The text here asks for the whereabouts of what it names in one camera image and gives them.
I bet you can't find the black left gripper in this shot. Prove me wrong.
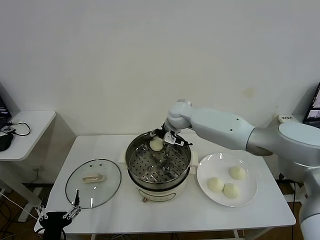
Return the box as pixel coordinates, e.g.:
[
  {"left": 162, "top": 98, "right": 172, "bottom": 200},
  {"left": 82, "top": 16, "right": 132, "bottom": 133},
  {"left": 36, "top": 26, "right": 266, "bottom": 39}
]
[{"left": 34, "top": 189, "right": 82, "bottom": 240}]

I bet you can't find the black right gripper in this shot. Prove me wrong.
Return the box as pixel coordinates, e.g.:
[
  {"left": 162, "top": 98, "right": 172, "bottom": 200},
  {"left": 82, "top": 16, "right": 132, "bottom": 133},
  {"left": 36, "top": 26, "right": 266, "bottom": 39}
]
[{"left": 149, "top": 121, "right": 194, "bottom": 147}]

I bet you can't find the white steamed baozi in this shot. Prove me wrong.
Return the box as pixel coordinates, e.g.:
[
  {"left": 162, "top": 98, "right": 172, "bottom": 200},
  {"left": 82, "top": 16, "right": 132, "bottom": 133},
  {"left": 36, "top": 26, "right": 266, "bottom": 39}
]
[
  {"left": 207, "top": 176, "right": 225, "bottom": 193},
  {"left": 149, "top": 137, "right": 165, "bottom": 152},
  {"left": 222, "top": 182, "right": 240, "bottom": 200},
  {"left": 229, "top": 165, "right": 247, "bottom": 181}
]

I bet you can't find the round glass pot lid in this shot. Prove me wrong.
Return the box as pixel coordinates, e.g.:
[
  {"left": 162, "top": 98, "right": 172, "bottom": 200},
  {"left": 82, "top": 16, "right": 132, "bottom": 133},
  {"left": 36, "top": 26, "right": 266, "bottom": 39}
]
[{"left": 65, "top": 159, "right": 122, "bottom": 210}]

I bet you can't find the stainless steel steamer basket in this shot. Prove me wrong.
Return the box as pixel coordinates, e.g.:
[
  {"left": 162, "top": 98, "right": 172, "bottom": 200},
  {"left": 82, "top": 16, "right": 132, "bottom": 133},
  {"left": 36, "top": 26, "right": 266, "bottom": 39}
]
[{"left": 118, "top": 129, "right": 200, "bottom": 186}]

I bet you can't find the white round plate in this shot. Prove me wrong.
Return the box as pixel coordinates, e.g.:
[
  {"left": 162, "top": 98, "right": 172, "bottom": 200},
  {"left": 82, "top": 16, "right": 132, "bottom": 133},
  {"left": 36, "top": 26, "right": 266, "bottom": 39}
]
[{"left": 196, "top": 152, "right": 258, "bottom": 208}]

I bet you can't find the white side desk with mouse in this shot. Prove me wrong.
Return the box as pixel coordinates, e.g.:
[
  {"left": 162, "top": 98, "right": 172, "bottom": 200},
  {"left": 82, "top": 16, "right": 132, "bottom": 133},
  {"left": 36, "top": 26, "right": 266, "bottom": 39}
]
[{"left": 0, "top": 110, "right": 57, "bottom": 223}]

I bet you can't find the black computer mouse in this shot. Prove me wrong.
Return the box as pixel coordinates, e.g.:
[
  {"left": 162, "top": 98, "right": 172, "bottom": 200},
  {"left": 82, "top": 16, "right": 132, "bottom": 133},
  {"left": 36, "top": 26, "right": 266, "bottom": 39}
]
[{"left": 0, "top": 134, "right": 14, "bottom": 152}]

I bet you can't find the white side desk with label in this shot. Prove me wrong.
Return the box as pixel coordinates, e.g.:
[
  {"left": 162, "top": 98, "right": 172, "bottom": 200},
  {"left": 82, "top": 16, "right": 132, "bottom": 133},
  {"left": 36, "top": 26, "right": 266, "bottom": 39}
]
[{"left": 276, "top": 113, "right": 310, "bottom": 127}]

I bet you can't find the dark laptop with grey screen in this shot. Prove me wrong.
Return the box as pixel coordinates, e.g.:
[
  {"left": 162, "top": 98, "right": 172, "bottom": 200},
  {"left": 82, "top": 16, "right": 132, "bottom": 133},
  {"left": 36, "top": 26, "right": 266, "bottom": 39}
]
[{"left": 302, "top": 83, "right": 320, "bottom": 130}]

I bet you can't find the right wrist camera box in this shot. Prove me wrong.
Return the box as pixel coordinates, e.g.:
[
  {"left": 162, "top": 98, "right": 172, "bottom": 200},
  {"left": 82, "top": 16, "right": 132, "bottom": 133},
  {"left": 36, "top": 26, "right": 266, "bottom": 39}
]
[{"left": 164, "top": 131, "right": 176, "bottom": 145}]

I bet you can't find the white floor cable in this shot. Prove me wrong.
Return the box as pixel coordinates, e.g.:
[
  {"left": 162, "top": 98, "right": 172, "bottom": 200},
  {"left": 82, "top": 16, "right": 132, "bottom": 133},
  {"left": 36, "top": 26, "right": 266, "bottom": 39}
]
[{"left": 0, "top": 191, "right": 38, "bottom": 222}]

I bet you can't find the white wall socket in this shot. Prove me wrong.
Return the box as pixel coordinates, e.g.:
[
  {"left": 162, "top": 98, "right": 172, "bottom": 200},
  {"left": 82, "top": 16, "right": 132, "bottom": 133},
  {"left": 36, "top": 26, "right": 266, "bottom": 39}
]
[{"left": 31, "top": 165, "right": 42, "bottom": 181}]

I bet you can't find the black looped desk cable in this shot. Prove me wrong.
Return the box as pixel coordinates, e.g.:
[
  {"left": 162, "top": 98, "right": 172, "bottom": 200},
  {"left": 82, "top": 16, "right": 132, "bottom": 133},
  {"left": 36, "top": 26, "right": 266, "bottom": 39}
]
[{"left": 7, "top": 121, "right": 32, "bottom": 138}]

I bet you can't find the black hanging power cable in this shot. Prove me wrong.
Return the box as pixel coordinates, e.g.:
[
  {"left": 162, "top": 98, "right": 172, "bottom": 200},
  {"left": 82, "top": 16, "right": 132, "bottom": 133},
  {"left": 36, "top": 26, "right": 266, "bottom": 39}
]
[{"left": 291, "top": 180, "right": 305, "bottom": 204}]

